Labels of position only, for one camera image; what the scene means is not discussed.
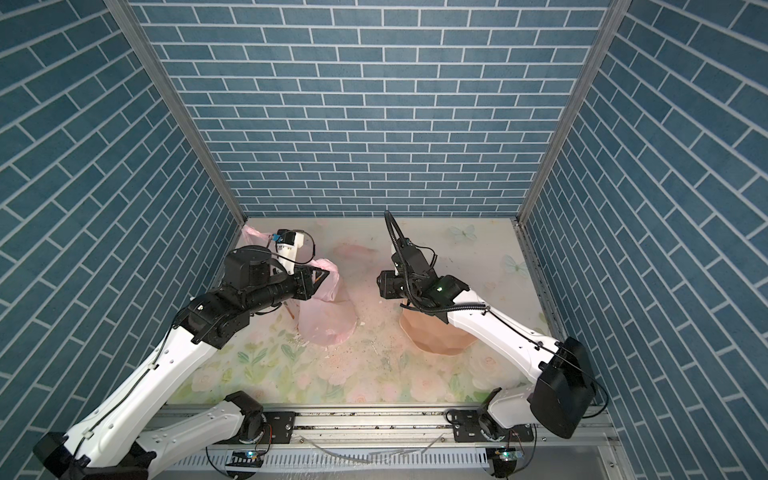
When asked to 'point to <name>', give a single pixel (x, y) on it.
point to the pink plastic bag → (327, 317)
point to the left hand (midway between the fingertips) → (328, 271)
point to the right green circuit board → (506, 455)
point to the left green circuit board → (246, 458)
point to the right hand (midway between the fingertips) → (379, 277)
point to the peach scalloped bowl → (433, 334)
